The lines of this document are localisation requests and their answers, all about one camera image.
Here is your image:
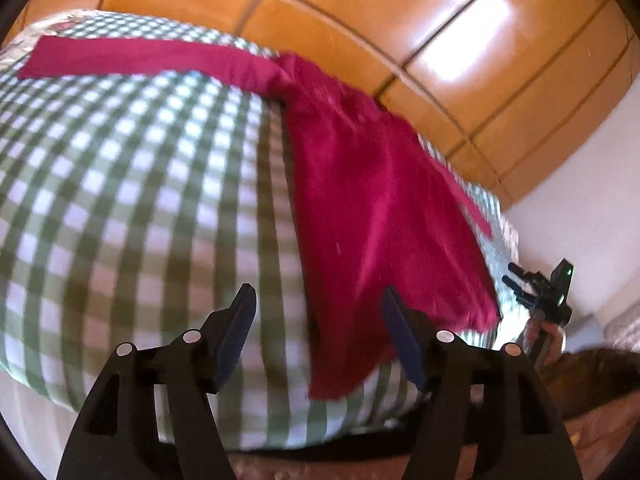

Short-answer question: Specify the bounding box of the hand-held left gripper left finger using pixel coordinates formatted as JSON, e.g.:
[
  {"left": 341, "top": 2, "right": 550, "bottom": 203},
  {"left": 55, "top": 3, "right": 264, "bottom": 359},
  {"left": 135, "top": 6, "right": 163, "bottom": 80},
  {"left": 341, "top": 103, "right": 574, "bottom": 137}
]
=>
[{"left": 56, "top": 283, "right": 258, "bottom": 480}]

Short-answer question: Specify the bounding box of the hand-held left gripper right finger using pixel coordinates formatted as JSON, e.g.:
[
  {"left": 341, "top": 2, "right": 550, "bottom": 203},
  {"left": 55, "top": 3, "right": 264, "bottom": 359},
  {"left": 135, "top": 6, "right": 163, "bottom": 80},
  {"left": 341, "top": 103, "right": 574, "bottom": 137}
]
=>
[{"left": 382, "top": 287, "right": 581, "bottom": 480}]

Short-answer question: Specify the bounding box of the red garment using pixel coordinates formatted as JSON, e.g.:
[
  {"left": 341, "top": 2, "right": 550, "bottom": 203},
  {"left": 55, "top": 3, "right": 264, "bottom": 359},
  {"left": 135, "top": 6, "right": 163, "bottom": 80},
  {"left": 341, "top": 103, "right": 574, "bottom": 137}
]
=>
[{"left": 17, "top": 35, "right": 502, "bottom": 401}]

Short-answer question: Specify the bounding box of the person's right forearm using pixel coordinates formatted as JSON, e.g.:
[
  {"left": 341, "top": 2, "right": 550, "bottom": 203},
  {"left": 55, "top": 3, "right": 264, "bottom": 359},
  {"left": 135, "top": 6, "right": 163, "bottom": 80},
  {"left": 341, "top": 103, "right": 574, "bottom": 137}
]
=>
[{"left": 537, "top": 345, "right": 640, "bottom": 421}]

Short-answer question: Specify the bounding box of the person's right hand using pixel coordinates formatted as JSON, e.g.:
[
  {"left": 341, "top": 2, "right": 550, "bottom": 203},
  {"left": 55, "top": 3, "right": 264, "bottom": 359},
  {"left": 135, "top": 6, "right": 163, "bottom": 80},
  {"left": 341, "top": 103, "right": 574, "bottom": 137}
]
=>
[{"left": 522, "top": 317, "right": 567, "bottom": 367}]

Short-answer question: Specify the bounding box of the green checked bed sheet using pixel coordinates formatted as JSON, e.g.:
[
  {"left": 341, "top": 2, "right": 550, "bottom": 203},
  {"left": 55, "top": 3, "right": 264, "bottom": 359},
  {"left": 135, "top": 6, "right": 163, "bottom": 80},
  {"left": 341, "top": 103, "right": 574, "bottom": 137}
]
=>
[{"left": 0, "top": 9, "right": 521, "bottom": 451}]

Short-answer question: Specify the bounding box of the wooden wardrobe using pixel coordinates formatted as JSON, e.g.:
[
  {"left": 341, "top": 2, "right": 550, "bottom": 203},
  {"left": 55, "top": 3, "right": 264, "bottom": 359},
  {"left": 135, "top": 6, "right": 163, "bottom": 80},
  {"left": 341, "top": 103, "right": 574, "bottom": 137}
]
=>
[{"left": 97, "top": 0, "right": 640, "bottom": 211}]

